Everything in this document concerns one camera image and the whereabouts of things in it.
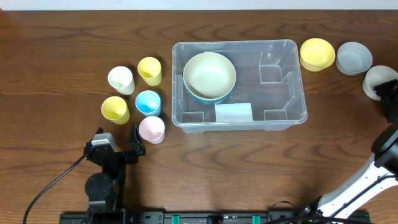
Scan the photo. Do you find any white small bowl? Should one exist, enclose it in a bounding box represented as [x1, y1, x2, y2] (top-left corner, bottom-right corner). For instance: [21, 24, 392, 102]
[363, 65, 397, 101]

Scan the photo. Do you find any grey small bowl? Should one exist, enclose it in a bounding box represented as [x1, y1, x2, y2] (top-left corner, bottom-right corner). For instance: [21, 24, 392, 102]
[336, 42, 373, 75]

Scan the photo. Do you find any yellow small bowl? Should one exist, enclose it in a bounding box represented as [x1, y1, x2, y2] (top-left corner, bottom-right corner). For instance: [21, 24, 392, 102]
[300, 38, 336, 72]

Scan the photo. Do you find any beige large bowl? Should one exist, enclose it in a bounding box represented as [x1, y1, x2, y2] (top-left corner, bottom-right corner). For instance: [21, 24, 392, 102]
[183, 52, 237, 100]

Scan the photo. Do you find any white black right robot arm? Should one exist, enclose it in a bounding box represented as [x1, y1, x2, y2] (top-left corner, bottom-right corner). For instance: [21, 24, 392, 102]
[309, 123, 397, 218]

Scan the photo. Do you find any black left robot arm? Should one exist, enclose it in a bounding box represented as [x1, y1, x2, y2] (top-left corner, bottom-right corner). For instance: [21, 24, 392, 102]
[83, 124, 146, 212]

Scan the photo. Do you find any pink plastic cup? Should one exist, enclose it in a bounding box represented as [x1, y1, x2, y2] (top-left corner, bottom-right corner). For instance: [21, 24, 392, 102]
[139, 116, 165, 144]

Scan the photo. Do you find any yellow cup near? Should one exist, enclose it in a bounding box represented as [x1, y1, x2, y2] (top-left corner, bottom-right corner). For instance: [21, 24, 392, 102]
[101, 96, 130, 125]

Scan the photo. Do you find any yellow cup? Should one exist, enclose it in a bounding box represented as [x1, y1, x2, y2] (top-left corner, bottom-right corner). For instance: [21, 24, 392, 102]
[101, 96, 130, 125]
[137, 57, 162, 86]

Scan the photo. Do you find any light blue plastic cup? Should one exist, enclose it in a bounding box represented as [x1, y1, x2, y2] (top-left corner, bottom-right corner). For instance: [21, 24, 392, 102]
[135, 90, 161, 117]

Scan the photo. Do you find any white plastic cup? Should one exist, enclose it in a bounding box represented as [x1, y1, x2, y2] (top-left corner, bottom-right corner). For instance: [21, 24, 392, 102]
[108, 66, 135, 95]

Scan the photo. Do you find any yellow cup far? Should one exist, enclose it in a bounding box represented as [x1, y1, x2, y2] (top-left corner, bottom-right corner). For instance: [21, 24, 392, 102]
[137, 57, 162, 86]

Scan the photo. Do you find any dark teal large bowl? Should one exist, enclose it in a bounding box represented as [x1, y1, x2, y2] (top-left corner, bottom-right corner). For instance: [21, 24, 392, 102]
[184, 85, 234, 105]

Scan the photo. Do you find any clear plastic storage bin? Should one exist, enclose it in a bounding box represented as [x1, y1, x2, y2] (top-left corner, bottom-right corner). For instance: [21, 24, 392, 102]
[172, 39, 308, 133]

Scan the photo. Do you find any white label sticker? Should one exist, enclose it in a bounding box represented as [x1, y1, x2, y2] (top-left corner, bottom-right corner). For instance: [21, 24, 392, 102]
[215, 103, 253, 123]

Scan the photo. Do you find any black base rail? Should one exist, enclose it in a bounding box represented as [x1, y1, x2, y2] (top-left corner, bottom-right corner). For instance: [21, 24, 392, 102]
[58, 208, 371, 224]

